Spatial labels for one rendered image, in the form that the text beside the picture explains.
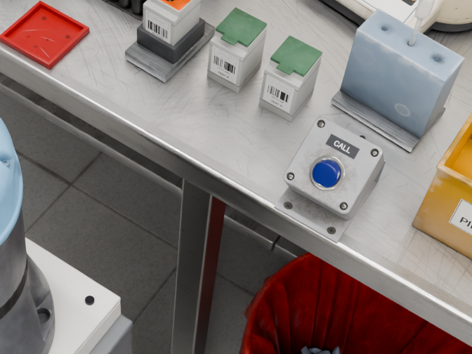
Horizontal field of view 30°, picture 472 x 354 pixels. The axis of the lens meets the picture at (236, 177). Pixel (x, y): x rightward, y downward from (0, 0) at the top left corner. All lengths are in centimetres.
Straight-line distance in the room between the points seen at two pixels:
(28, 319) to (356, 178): 32
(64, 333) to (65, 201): 117
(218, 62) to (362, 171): 21
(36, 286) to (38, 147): 129
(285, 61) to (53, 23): 27
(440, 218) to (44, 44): 45
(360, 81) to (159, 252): 99
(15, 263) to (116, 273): 118
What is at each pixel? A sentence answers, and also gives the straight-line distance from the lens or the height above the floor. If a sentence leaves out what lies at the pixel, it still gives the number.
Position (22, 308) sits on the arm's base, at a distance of 68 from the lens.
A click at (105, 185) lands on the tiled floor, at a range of 191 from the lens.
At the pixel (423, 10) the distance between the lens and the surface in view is 84.
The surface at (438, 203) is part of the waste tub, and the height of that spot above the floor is 93.
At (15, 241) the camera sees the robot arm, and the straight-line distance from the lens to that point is 61.
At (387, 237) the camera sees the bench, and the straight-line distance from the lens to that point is 86.
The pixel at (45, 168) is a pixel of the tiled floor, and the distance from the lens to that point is 195.
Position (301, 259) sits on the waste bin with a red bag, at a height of 44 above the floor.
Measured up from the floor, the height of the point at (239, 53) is 93.
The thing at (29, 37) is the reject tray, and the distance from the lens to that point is 98.
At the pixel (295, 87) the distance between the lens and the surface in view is 87.
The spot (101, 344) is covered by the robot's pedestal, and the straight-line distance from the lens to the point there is 78.
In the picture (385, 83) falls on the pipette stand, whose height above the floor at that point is 93.
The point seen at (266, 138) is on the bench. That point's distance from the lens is 90.
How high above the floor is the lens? 158
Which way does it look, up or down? 55 degrees down
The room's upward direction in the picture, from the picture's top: 9 degrees clockwise
